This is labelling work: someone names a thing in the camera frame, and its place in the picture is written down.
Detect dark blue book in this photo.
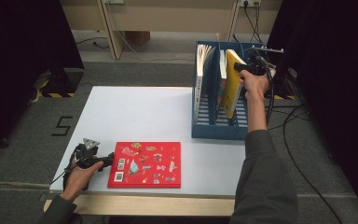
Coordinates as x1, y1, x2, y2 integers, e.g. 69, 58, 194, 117
218, 49, 228, 105

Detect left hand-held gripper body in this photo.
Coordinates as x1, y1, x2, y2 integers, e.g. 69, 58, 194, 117
74, 137, 107, 170

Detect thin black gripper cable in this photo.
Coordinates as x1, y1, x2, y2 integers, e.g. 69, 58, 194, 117
49, 148, 79, 185

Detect long black floor cables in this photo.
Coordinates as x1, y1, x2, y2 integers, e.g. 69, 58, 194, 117
265, 104, 344, 224

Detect white picture book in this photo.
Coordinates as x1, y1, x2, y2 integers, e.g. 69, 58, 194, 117
194, 43, 216, 119

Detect white floor cable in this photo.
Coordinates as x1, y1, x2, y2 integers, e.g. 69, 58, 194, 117
116, 30, 196, 63

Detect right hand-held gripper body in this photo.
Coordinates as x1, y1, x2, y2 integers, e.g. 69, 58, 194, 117
244, 46, 284, 77

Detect black plugged power cables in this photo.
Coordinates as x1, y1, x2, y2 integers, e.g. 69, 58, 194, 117
232, 1, 264, 44

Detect thick black gripper cable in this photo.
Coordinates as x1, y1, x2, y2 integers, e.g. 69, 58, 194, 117
254, 50, 277, 126

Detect red book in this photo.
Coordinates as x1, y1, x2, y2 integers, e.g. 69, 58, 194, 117
106, 141, 183, 189

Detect black stand base striped tape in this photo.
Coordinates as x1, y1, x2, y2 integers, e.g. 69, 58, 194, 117
271, 66, 298, 101
39, 66, 86, 99

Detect thin black floor cable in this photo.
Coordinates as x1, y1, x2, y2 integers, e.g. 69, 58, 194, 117
76, 36, 111, 50

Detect person's left hand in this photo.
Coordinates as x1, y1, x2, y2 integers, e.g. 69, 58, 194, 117
62, 161, 104, 203

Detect black curtain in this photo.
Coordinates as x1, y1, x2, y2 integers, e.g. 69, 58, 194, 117
0, 0, 86, 164
265, 0, 358, 217

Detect white wall socket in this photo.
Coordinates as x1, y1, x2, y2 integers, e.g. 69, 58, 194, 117
240, 0, 263, 8

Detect blue file rack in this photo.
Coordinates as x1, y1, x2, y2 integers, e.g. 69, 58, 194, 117
191, 40, 269, 142

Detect yellow book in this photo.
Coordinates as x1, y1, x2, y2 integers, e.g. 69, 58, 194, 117
219, 49, 247, 120

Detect person's right hand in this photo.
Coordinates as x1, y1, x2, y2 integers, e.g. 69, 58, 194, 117
239, 68, 276, 103

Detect brown cardboard box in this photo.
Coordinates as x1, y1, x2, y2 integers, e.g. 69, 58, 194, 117
124, 31, 152, 47

